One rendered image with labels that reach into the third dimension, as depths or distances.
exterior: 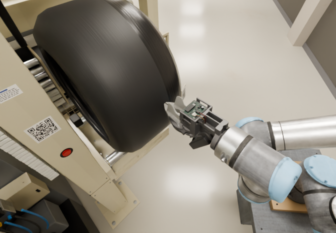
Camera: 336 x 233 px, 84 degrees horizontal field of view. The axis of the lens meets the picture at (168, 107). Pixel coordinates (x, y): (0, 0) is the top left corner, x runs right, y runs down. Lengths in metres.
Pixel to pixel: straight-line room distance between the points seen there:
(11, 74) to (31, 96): 0.07
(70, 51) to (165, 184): 1.45
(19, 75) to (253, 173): 0.56
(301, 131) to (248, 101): 1.84
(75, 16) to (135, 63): 0.20
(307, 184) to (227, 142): 0.68
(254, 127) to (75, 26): 0.56
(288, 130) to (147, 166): 1.42
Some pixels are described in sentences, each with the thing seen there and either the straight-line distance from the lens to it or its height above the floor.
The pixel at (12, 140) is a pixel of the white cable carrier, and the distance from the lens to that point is 0.68.
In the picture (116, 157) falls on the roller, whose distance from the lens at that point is 0.88.
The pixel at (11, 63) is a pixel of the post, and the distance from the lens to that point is 0.54.
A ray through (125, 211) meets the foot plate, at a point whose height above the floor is 0.01.
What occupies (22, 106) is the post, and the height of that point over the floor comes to 1.33.
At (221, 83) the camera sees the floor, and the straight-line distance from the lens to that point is 2.53.
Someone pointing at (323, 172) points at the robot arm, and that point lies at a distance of 1.06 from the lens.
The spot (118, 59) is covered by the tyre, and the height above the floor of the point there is 1.40.
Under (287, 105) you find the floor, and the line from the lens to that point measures 2.60.
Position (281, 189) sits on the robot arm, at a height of 1.32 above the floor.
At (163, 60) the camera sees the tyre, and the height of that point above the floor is 1.36.
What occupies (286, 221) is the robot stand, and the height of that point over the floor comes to 0.60.
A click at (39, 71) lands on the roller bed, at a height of 1.15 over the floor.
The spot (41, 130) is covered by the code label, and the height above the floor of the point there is 1.22.
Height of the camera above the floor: 1.70
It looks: 51 degrees down
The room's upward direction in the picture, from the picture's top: straight up
